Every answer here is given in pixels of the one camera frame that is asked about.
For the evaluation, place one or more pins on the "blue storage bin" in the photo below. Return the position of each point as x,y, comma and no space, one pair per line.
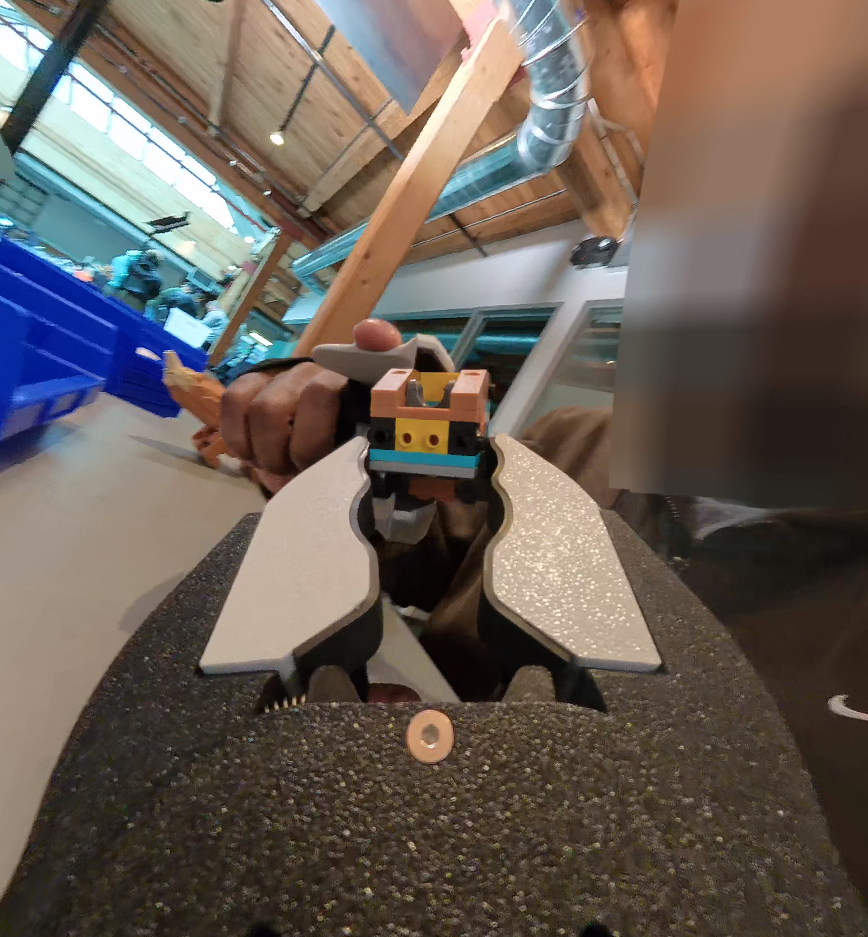
134,344
9,366

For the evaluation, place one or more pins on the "silver air duct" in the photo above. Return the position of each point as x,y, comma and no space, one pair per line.
551,88

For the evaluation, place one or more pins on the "brown teal toy brick model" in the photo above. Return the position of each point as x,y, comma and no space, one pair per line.
426,432

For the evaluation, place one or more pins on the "black stand pole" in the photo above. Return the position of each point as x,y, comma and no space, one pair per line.
38,80

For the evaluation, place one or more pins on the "black dome ceiling camera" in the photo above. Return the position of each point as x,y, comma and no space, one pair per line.
593,251

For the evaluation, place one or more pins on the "wooden post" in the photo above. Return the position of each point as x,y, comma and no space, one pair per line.
404,197

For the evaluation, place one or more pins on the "grey desk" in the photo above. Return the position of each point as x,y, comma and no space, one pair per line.
75,585

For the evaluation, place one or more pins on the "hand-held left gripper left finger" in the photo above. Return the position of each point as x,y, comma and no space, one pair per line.
302,571

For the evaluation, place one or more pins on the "person's right hand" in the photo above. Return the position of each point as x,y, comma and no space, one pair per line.
280,417

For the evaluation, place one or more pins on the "black music stand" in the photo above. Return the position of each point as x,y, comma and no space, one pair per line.
167,222

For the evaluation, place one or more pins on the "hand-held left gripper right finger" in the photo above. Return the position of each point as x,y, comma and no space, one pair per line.
565,571

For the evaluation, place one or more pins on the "tan toy figure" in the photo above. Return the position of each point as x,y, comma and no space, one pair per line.
199,399

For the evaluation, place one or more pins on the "person's brown jacket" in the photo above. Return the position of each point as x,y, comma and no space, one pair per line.
770,659

